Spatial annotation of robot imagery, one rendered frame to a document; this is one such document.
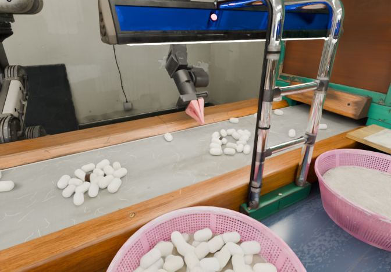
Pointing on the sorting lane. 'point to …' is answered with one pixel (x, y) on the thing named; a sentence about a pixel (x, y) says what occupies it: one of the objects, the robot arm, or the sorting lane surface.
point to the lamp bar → (197, 22)
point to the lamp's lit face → (211, 42)
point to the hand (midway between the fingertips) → (201, 121)
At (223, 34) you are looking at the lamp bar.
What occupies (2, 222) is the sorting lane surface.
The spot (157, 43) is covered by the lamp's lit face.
